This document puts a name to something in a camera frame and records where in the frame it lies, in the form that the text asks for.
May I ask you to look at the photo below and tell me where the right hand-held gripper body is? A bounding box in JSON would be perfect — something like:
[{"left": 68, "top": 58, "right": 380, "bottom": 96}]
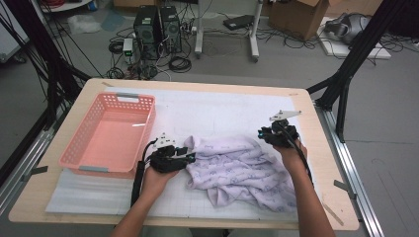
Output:
[{"left": 268, "top": 110, "right": 302, "bottom": 148}]

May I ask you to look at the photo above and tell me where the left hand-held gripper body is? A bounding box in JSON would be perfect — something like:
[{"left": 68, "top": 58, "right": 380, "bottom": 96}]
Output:
[{"left": 149, "top": 132, "right": 190, "bottom": 174}]

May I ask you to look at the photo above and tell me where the lavender patterned cloth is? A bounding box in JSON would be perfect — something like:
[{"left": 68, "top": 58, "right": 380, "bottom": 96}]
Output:
[{"left": 183, "top": 134, "right": 299, "bottom": 213}]

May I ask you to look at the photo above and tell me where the pink plastic basket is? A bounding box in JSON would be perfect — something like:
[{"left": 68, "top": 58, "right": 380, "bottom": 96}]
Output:
[{"left": 58, "top": 92, "right": 157, "bottom": 181}]

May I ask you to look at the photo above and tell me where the person's left hand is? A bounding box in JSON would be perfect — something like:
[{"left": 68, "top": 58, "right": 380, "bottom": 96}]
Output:
[{"left": 141, "top": 166, "right": 181, "bottom": 201}]

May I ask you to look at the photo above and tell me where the person's right hand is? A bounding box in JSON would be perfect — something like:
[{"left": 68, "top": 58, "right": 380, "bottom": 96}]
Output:
[{"left": 274, "top": 141, "right": 309, "bottom": 176}]

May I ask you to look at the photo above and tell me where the white foam board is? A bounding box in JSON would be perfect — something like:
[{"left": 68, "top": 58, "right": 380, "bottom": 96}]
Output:
[{"left": 316, "top": 16, "right": 393, "bottom": 60}]

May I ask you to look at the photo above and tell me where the black flat device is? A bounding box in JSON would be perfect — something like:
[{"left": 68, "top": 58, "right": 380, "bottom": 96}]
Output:
[{"left": 222, "top": 14, "right": 255, "bottom": 32}]

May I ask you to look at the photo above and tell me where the large cardboard box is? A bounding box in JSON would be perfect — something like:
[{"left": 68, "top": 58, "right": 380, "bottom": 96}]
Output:
[{"left": 268, "top": 0, "right": 330, "bottom": 42}]

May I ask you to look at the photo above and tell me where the small white power box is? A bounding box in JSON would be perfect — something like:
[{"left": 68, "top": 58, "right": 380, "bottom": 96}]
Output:
[{"left": 122, "top": 38, "right": 134, "bottom": 57}]

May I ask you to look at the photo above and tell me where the white metal stand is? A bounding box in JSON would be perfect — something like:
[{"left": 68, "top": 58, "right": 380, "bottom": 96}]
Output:
[{"left": 194, "top": 0, "right": 265, "bottom": 63}]

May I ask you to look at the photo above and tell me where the black computer tower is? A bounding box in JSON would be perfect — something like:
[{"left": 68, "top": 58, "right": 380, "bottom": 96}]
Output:
[
  {"left": 132, "top": 5, "right": 162, "bottom": 61},
  {"left": 159, "top": 5, "right": 183, "bottom": 54}
]

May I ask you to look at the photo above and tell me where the grey helmet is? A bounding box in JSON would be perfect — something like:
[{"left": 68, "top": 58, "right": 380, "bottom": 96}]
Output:
[{"left": 324, "top": 12, "right": 372, "bottom": 45}]

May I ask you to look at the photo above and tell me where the clear plastic bag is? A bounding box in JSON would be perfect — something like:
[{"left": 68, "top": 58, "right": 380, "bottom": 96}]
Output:
[{"left": 67, "top": 14, "right": 102, "bottom": 36}]

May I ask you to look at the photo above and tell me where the white cabinet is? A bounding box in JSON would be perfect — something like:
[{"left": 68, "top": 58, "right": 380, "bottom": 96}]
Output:
[{"left": 0, "top": 0, "right": 31, "bottom": 63}]

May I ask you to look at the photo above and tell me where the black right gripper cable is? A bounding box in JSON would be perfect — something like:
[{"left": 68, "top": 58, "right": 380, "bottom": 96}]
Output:
[{"left": 278, "top": 121, "right": 314, "bottom": 186}]

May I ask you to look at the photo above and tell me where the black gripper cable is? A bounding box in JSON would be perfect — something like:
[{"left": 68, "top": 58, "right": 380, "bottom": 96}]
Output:
[
  {"left": 278, "top": 121, "right": 314, "bottom": 186},
  {"left": 130, "top": 138, "right": 158, "bottom": 208}
]

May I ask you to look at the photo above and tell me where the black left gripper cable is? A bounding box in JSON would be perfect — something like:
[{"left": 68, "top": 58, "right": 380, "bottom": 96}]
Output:
[{"left": 130, "top": 138, "right": 158, "bottom": 208}]

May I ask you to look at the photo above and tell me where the grey metal bracket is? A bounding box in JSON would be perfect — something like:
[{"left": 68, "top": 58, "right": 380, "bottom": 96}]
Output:
[
  {"left": 21, "top": 165, "right": 49, "bottom": 183},
  {"left": 333, "top": 179, "right": 358, "bottom": 200}
]

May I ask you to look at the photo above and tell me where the coiled black cable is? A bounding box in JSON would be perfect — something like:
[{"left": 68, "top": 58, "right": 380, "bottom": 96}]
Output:
[{"left": 168, "top": 55, "right": 193, "bottom": 74}]

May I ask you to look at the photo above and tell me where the black metal frame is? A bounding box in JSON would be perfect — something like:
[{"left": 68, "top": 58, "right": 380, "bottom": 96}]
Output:
[
  {"left": 305, "top": 0, "right": 419, "bottom": 144},
  {"left": 0, "top": 0, "right": 93, "bottom": 131}
]

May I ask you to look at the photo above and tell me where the aluminium rail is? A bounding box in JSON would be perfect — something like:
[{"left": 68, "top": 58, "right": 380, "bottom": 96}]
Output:
[
  {"left": 314, "top": 102, "right": 384, "bottom": 237},
  {"left": 0, "top": 127, "right": 55, "bottom": 215}
]

